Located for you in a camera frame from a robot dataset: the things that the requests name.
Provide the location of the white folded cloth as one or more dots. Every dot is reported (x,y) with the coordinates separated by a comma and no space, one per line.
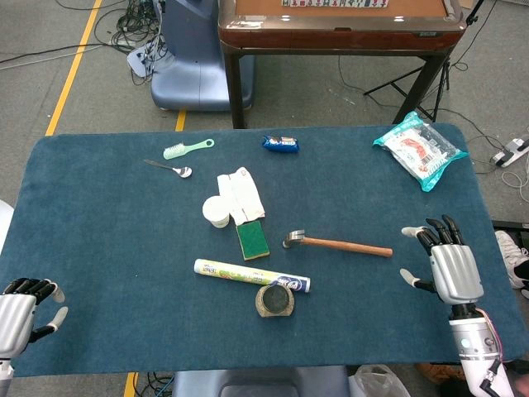
(244,194)

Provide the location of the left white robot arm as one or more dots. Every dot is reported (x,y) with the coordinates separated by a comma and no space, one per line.
(4,368)

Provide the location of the white sneaker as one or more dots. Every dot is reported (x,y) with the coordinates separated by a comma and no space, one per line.
(508,252)

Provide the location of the blue table cloth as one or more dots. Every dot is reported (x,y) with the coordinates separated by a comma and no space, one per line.
(103,231)

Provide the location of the brown mahjong table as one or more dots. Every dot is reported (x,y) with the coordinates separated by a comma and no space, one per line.
(330,39)

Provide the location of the green and yellow sponge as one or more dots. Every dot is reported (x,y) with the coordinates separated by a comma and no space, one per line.
(253,240)

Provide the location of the green plastic brush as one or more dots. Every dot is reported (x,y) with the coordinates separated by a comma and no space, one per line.
(177,151)

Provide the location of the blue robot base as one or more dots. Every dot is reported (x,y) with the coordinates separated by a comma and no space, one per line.
(194,74)

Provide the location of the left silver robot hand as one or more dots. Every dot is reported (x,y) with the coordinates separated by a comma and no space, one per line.
(14,318)

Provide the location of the toothpaste tube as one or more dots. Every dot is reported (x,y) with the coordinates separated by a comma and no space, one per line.
(239,273)

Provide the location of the blue cookie packet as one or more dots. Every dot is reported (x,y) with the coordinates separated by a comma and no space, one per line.
(281,144)

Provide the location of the white paper cup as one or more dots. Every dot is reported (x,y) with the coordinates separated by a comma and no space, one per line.
(215,211)

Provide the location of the row of upright mahjong tiles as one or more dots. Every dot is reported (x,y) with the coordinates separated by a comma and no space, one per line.
(335,3)

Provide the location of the metal spoon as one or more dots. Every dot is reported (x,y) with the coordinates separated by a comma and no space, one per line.
(184,171)

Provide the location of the clear plastic bag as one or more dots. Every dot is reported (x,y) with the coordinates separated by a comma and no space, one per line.
(378,382)

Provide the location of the teal snack bag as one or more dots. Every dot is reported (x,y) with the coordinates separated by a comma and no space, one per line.
(417,149)

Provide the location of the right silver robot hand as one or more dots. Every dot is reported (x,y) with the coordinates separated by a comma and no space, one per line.
(456,269)

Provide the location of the blue own robot base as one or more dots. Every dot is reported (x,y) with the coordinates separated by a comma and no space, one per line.
(248,384)

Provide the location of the white power strip with plugs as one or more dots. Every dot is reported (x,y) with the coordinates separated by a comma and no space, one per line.
(136,60)

